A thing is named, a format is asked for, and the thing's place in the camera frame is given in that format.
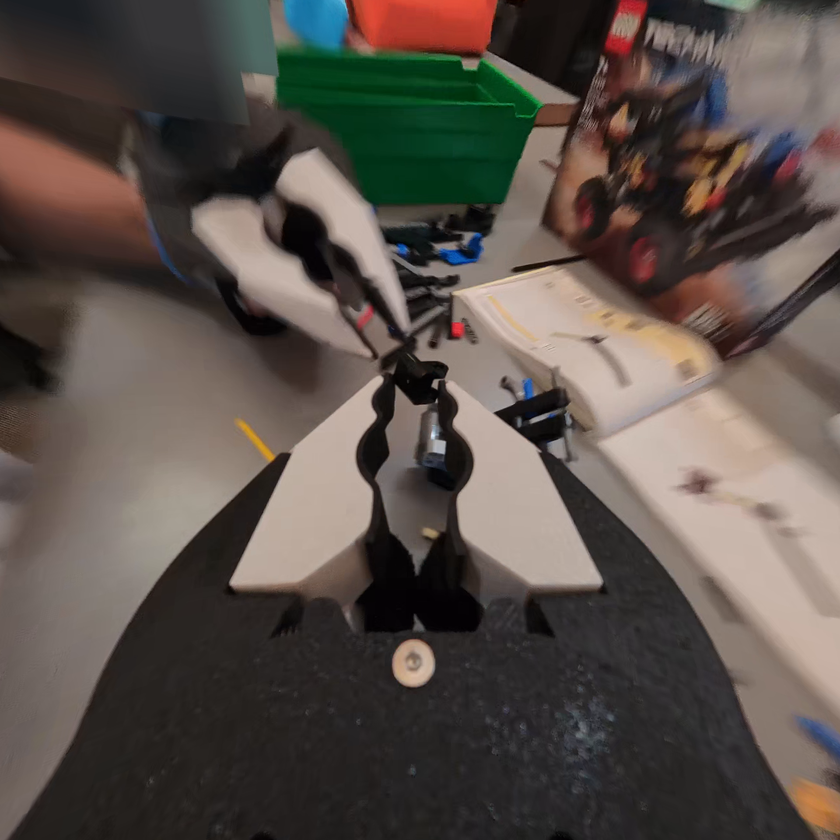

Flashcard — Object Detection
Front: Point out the green plastic bin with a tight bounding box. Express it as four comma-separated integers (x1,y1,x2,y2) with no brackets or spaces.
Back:
276,49,544,206

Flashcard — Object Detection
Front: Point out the lego set box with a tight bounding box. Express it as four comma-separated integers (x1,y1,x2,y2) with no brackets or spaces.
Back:
543,0,840,358

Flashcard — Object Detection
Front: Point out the black lego connector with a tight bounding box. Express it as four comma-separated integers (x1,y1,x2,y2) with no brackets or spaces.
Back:
392,353,450,406

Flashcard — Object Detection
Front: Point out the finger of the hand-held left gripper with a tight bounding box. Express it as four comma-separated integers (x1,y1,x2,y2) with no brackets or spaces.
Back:
274,146,413,342
190,199,382,362

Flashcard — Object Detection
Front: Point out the partly built lego model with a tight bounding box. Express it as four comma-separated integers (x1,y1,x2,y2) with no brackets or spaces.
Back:
415,375,585,490

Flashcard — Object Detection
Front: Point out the orange plastic bin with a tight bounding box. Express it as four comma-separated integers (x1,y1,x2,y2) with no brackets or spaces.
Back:
346,0,498,55

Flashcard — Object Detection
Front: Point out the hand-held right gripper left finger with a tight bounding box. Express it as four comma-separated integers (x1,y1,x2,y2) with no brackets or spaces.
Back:
228,374,416,632

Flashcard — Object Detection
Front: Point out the blue wristband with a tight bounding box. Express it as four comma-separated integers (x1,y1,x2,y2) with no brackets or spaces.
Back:
143,206,193,284

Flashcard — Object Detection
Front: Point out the person's left forearm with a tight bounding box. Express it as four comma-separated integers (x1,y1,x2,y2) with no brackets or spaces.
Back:
0,117,158,270

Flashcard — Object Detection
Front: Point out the open instruction booklet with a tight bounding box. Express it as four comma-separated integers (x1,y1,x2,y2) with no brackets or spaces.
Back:
453,266,840,723

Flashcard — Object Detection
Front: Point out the long black lego axle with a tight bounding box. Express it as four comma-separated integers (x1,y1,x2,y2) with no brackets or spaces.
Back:
511,254,589,274

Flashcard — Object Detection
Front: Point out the light blue bundle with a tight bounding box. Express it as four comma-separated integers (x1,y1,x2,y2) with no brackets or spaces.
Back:
283,0,349,50

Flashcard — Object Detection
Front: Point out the yellow lego axle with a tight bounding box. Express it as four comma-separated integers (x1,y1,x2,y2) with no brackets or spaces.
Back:
234,418,277,463

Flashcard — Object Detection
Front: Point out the pile of lego beams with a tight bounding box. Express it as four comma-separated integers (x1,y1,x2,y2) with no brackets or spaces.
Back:
381,205,496,349

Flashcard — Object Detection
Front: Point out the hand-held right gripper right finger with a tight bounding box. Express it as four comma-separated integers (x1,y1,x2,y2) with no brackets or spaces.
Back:
416,379,605,632

